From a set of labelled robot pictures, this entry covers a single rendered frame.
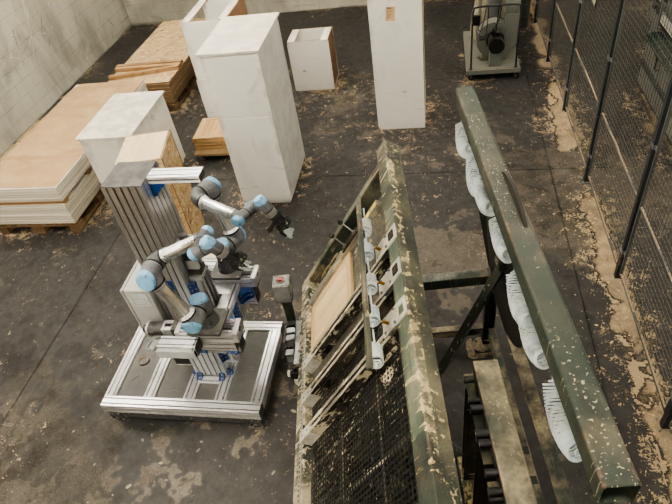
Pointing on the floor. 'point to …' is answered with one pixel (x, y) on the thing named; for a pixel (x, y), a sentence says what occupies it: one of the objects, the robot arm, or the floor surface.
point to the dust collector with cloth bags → (493, 38)
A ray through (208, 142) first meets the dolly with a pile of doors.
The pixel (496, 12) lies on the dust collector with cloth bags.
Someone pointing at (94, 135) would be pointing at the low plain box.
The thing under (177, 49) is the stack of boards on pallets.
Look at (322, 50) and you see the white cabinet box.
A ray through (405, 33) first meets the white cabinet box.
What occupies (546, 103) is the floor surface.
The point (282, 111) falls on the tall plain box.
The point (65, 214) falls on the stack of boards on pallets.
